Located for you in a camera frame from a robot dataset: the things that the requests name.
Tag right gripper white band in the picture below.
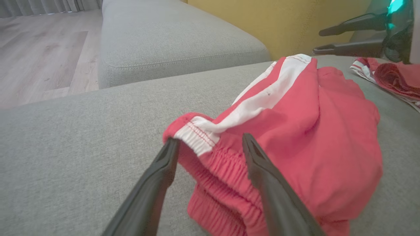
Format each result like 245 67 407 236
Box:
312 0 420 64

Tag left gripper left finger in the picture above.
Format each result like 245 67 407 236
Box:
102 138 180 236

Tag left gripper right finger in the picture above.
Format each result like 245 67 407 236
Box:
242 133 325 236

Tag red basketball jersey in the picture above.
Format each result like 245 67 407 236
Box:
349 57 420 113

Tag red shorts white stripes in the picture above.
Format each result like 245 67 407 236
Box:
162 53 384 236

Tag yellow sofa backrest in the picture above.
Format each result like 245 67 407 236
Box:
187 0 373 61

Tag large grey sofa ottoman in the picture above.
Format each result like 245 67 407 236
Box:
0 54 420 236

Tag grey curtains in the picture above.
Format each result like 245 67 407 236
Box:
0 0 103 18

